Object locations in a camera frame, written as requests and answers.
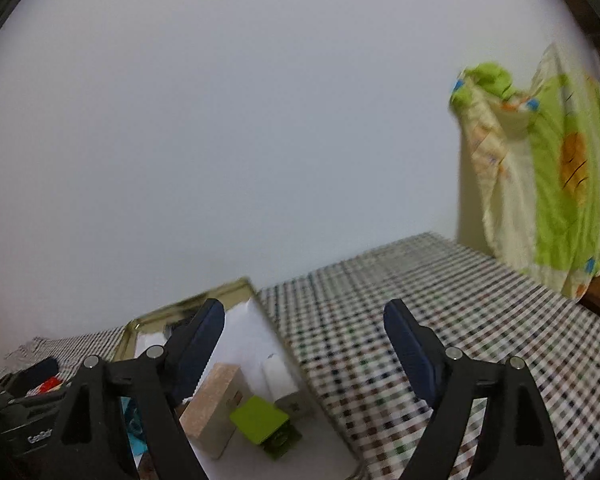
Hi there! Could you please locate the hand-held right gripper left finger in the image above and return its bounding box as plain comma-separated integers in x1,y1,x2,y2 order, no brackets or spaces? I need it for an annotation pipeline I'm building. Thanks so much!
55,298,226,480

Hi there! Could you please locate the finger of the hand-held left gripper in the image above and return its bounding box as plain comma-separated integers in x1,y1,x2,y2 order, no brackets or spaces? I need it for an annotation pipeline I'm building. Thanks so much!
2,391,70,408
2,357,59,391

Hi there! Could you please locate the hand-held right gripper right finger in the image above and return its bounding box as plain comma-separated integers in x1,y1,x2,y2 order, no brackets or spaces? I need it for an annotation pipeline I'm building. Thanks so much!
383,299,566,480

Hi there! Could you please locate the grey patterned hair claw clip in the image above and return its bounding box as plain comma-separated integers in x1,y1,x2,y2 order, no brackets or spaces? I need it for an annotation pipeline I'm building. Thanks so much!
162,316,197,342

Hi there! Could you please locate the gold tin box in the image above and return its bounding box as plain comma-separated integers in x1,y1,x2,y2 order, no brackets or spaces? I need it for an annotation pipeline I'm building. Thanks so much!
112,276,366,480

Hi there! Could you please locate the white box with cork side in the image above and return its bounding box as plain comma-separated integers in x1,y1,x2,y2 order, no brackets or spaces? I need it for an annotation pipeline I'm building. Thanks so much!
179,362,248,460

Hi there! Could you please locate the small white box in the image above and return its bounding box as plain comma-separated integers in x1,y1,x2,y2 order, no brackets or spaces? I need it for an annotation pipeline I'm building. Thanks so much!
261,352,317,420

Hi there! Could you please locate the green cube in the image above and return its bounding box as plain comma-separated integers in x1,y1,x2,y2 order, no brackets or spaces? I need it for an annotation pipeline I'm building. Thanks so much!
229,395,301,461

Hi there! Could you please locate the cyan building block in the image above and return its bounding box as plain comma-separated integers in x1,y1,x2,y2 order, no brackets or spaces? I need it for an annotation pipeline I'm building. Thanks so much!
120,396,153,456

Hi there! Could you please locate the green and yellow printed cloth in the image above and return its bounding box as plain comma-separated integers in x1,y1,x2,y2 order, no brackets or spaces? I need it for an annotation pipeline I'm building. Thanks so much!
448,42,600,301

